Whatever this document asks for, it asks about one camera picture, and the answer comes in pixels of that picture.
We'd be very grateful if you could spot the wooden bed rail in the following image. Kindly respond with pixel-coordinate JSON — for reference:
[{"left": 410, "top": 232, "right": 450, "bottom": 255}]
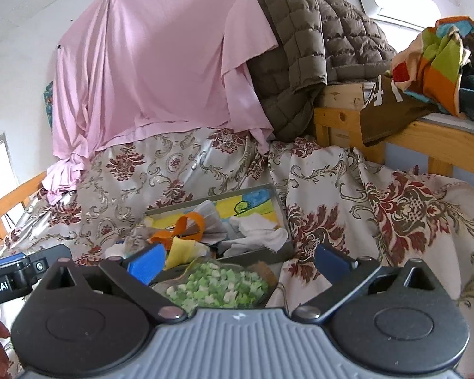
[{"left": 0, "top": 171, "right": 48, "bottom": 253}]

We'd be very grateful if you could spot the white knitted cloth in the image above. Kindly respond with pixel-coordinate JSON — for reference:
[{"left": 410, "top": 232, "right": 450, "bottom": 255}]
[{"left": 221, "top": 215, "right": 289, "bottom": 259}]

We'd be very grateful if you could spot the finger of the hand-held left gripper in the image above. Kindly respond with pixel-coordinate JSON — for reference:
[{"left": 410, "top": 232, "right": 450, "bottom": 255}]
[{"left": 0, "top": 244, "right": 72, "bottom": 285}]

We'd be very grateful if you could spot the colourful patchwork cloth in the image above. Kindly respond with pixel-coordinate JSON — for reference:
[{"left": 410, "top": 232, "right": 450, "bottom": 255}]
[{"left": 391, "top": 16, "right": 474, "bottom": 117}]

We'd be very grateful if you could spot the wooden bunk frame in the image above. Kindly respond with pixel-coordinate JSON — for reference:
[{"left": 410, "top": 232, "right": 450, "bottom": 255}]
[{"left": 314, "top": 81, "right": 474, "bottom": 178}]

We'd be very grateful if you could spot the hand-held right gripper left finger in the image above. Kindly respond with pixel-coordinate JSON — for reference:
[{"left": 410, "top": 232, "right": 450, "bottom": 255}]
[{"left": 43, "top": 243, "right": 188, "bottom": 322}]

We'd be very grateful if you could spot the white air conditioner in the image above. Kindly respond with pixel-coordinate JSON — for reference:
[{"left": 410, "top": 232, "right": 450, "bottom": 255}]
[{"left": 355, "top": 0, "right": 443, "bottom": 30}]

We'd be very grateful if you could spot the brown puffer jacket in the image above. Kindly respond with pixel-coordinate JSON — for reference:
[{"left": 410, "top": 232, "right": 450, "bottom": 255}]
[{"left": 247, "top": 0, "right": 398, "bottom": 143}]

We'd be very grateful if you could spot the cork jar lid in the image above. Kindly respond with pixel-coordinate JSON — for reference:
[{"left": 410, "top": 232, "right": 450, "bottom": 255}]
[{"left": 255, "top": 261, "right": 280, "bottom": 291}]

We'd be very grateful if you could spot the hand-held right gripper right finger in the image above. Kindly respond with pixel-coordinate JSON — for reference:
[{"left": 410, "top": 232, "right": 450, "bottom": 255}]
[{"left": 292, "top": 243, "right": 443, "bottom": 322}]

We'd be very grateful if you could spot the yellow cloth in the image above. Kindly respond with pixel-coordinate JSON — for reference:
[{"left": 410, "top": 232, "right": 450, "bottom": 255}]
[{"left": 164, "top": 236, "right": 210, "bottom": 271}]

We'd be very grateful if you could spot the teal wall poster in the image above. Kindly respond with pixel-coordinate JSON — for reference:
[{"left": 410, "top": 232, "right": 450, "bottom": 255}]
[{"left": 43, "top": 81, "right": 55, "bottom": 127}]

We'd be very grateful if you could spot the beige drawstring pouch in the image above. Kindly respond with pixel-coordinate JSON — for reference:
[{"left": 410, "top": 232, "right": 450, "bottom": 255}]
[{"left": 122, "top": 223, "right": 161, "bottom": 255}]

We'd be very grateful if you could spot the grey tray with cartoon print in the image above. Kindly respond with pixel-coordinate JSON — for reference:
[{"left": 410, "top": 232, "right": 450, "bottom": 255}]
[{"left": 144, "top": 183, "right": 295, "bottom": 271}]

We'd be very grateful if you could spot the olive printed cloth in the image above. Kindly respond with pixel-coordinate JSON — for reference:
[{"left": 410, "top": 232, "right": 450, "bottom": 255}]
[{"left": 359, "top": 72, "right": 439, "bottom": 147}]

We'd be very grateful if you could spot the glass jar of green stars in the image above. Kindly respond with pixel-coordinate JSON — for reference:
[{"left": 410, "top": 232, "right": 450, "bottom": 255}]
[{"left": 150, "top": 256, "right": 279, "bottom": 309}]

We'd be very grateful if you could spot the floral satin blanket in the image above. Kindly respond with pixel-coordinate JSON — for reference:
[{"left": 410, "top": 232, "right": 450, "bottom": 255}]
[{"left": 0, "top": 126, "right": 474, "bottom": 379}]

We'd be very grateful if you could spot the pink sheet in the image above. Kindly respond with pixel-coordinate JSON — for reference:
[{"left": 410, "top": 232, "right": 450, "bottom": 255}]
[{"left": 43, "top": 0, "right": 279, "bottom": 206}]

